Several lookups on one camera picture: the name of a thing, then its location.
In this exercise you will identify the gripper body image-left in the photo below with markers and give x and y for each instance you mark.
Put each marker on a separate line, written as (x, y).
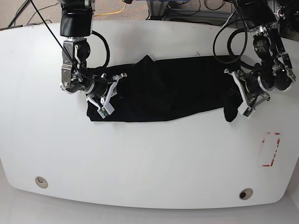
(100, 93)

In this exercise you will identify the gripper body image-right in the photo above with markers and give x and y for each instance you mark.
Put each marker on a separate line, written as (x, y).
(251, 92)

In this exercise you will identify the black t-shirt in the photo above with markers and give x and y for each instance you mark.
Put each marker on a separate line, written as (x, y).
(169, 89)

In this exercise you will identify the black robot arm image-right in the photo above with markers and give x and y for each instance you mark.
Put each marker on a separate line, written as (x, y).
(274, 72)

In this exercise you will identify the red tape rectangle marking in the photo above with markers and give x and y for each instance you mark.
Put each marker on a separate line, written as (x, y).
(269, 149)

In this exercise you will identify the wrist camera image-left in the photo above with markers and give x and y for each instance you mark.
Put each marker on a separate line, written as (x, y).
(105, 111)

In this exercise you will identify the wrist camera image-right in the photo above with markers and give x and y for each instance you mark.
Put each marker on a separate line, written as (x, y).
(246, 111)

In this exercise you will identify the aluminium frame stand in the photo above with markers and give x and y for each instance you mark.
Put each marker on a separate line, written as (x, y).
(187, 11)

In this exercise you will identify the right table cable grommet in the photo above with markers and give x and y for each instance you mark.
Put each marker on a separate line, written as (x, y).
(246, 194)

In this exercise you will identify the table cable grommet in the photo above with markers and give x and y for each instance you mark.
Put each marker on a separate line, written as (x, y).
(246, 194)
(41, 182)

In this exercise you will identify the left table cable grommet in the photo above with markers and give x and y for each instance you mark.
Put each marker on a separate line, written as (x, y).
(41, 182)

